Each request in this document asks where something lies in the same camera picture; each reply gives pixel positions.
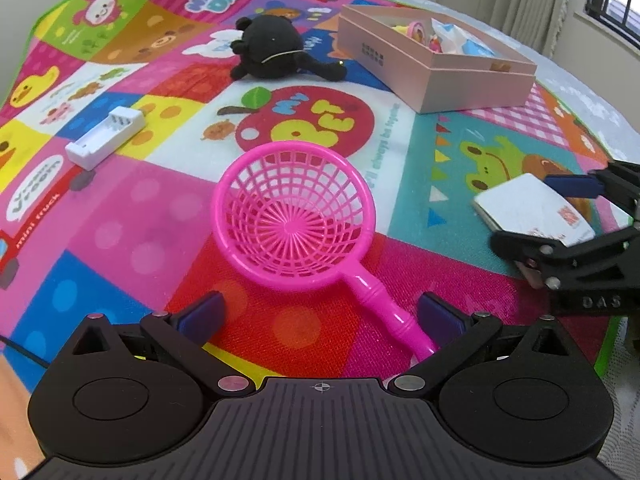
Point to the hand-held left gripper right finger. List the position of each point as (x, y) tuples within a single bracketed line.
[(442, 317)]

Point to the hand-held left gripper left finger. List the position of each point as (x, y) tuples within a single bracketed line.
[(202, 316)]

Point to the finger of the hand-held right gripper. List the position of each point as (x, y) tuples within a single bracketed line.
[(575, 185), (575, 265)]

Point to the white booklet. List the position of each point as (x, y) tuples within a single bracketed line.
[(525, 205)]

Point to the pink plastic scoop net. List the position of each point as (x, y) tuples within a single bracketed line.
[(372, 295)]

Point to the pink cardboard box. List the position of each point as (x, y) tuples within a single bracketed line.
[(450, 90)]

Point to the blue and white tissue packet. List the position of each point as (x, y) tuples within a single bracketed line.
[(452, 35)]

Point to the white battery charger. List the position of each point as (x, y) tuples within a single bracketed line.
[(100, 142)]

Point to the yellow and pink toy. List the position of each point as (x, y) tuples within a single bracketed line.
[(400, 27)]

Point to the black plush toy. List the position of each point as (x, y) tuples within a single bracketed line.
[(272, 45)]

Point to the grey bed sheet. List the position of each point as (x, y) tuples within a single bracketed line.
[(585, 95)]

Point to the colourful cartoon play mat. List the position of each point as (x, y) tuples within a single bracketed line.
[(125, 240)]

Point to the window with black bars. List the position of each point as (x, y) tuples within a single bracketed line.
[(615, 15)]

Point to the beige curtain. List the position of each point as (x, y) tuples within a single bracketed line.
[(520, 0)]

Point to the pink round toy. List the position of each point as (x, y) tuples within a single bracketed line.
[(417, 30)]

